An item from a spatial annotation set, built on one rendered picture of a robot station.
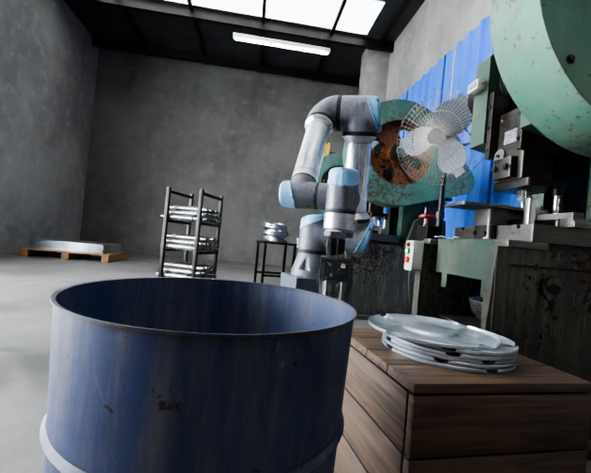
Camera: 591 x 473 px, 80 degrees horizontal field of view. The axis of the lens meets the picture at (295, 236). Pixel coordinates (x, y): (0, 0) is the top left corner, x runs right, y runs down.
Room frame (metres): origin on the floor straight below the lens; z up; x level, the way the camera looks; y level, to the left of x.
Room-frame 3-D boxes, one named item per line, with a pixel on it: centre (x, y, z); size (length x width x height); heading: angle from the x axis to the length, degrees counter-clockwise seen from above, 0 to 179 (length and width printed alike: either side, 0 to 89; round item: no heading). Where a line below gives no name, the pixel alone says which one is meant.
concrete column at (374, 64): (6.62, -1.19, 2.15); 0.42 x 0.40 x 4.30; 97
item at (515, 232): (1.39, -0.89, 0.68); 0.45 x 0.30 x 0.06; 7
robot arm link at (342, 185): (0.86, -0.10, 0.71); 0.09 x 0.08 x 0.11; 167
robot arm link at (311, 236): (1.32, -0.08, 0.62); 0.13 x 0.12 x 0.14; 77
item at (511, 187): (1.39, -0.90, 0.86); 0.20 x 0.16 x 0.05; 7
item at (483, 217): (1.37, -0.72, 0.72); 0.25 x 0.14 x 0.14; 97
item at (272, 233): (4.30, 0.23, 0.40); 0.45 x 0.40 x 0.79; 19
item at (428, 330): (0.84, -0.34, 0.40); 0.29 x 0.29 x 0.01
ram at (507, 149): (1.38, -0.85, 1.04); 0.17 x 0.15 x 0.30; 97
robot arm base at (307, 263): (1.32, -0.07, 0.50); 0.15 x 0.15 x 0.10
